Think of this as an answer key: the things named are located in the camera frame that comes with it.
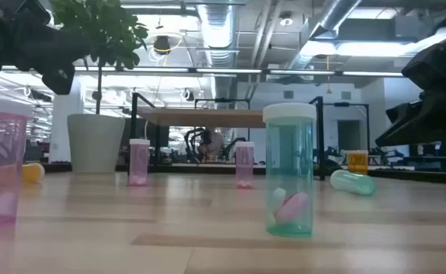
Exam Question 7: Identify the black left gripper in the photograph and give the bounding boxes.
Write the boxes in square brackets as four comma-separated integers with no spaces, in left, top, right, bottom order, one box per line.
[0,0,92,96]

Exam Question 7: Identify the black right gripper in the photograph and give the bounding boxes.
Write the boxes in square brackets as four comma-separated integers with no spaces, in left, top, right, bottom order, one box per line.
[374,37,446,148]

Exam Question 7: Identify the orange medicine bottle white cap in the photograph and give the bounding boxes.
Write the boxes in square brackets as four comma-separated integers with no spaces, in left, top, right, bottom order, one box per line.
[20,162,46,183]
[346,150,369,176]

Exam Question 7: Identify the green medicine bottle white cap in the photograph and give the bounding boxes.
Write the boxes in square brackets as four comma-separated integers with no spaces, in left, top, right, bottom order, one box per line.
[330,169,378,197]

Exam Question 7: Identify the green bottle with pink pill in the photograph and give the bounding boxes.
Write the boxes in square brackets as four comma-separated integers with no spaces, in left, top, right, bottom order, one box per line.
[262,102,317,239]

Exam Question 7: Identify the pink medicine bottle white cap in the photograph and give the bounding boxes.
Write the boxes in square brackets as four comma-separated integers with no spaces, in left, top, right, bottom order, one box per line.
[234,141,255,190]
[128,139,151,186]
[0,97,32,229]

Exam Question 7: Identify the wooden shelf black metal legs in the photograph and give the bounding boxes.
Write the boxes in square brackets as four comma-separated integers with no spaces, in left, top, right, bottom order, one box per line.
[126,92,327,182]

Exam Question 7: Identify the green leafy plant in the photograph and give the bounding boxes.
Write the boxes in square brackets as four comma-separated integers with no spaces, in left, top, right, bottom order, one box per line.
[49,0,150,115]

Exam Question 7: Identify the grey door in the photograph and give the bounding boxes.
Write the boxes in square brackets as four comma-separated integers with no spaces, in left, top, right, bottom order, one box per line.
[336,119,362,152]

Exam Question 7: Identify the pink oval pill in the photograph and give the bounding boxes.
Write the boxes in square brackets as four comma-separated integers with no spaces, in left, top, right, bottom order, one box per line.
[274,191,311,225]

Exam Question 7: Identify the white pill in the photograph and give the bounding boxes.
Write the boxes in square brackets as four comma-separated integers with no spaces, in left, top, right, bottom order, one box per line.
[270,186,288,214]

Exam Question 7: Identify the white round ceiling sensor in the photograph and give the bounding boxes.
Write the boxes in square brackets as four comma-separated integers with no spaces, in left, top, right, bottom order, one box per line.
[279,11,295,27]

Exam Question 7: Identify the person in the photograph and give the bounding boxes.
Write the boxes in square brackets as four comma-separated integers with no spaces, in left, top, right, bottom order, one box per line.
[198,127,226,163]

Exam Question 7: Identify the black aluminium table frame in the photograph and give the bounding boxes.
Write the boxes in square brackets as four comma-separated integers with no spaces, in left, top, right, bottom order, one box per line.
[40,161,446,186]

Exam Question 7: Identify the black metal frame stand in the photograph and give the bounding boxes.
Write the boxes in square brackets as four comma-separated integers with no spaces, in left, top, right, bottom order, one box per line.
[193,97,252,142]
[323,101,371,153]

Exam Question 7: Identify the silver slanted ceiling duct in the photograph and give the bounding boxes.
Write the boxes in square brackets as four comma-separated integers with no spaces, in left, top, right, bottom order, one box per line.
[285,0,363,72]

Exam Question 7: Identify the silver round ceiling duct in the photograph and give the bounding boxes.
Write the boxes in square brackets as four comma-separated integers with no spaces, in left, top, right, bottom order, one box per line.
[196,2,240,110]

